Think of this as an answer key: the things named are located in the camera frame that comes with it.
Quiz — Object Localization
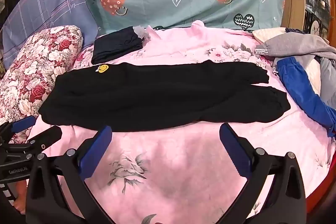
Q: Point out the cream cloth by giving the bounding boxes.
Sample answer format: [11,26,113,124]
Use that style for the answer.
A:
[252,28,289,45]

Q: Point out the red floral pillow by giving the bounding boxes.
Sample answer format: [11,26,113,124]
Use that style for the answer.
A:
[0,25,84,144]

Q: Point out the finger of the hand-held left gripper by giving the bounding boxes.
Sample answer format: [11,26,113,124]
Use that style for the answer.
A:
[0,116,37,145]
[26,126,63,154]

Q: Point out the light grey garment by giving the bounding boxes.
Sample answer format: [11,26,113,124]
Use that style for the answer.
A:
[319,57,336,106]

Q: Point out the grey hoodie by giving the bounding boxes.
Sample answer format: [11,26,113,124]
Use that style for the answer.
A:
[259,32,336,69]

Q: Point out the person's left hand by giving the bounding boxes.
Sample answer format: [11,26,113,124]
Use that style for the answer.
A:
[12,182,28,215]

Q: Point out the folded dark navy garment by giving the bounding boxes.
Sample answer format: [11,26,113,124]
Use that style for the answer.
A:
[91,26,145,65]

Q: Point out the blue garment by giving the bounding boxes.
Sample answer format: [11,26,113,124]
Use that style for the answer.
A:
[277,56,336,138]

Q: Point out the pink floral blanket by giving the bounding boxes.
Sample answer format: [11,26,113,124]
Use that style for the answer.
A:
[25,20,334,224]

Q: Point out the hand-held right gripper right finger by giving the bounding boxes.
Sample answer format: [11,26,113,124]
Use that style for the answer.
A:
[219,123,308,224]

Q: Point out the blue plaid pillow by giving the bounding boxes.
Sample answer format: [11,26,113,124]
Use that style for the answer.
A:
[2,0,99,70]

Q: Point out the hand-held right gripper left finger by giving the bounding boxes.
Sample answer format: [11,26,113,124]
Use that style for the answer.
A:
[25,125,116,224]

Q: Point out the black pants with smiley patch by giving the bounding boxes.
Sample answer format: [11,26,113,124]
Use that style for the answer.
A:
[38,59,291,133]

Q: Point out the red wooden bed frame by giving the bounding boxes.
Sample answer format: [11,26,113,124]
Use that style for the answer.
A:
[306,140,336,215]

